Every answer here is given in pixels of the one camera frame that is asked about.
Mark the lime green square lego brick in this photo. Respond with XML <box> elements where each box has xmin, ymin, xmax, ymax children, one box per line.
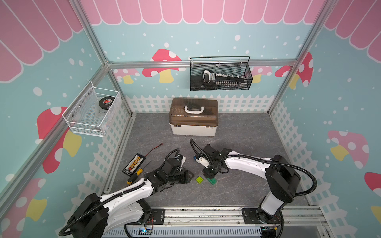
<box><xmin>196</xmin><ymin>176</ymin><xmax>204</xmax><ymax>184</ymax></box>

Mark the dark green long lego brick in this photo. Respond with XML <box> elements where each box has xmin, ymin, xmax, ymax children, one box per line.
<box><xmin>207</xmin><ymin>178</ymin><xmax>217</xmax><ymax>185</ymax></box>

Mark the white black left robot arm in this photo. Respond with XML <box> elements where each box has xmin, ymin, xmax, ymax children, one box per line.
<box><xmin>59</xmin><ymin>148</ymin><xmax>194</xmax><ymax>238</ymax></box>

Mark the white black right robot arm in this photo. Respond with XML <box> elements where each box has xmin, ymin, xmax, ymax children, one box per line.
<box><xmin>190</xmin><ymin>139</ymin><xmax>318</xmax><ymax>224</ymax></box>

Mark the beige toolbox with brown lid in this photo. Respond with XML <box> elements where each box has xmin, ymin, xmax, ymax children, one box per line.
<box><xmin>169</xmin><ymin>98</ymin><xmax>219</xmax><ymax>136</ymax></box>

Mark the socket bit set in basket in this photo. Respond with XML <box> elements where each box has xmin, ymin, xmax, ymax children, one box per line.
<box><xmin>202</xmin><ymin>69</ymin><xmax>247</xmax><ymax>89</ymax></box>

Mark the black tape roll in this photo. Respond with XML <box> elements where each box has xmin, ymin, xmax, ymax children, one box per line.
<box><xmin>98</xmin><ymin>96</ymin><xmax>116</xmax><ymax>110</ymax></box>

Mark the yellow handled screwdriver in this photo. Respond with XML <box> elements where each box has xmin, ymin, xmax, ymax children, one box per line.
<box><xmin>127</xmin><ymin>162</ymin><xmax>151</xmax><ymax>185</ymax></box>

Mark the red black wire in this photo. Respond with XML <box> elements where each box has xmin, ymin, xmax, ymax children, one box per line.
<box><xmin>142</xmin><ymin>143</ymin><xmax>164</xmax><ymax>158</ymax></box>

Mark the black wire wall basket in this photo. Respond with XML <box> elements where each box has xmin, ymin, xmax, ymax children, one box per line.
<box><xmin>189</xmin><ymin>56</ymin><xmax>253</xmax><ymax>91</ymax></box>

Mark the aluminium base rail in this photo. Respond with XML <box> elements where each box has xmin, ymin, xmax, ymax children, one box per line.
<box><xmin>146</xmin><ymin>206</ymin><xmax>327</xmax><ymax>229</ymax></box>

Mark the white wire wall basket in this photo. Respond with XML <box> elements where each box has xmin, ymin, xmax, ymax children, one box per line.
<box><xmin>62</xmin><ymin>81</ymin><xmax>122</xmax><ymax>137</ymax></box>

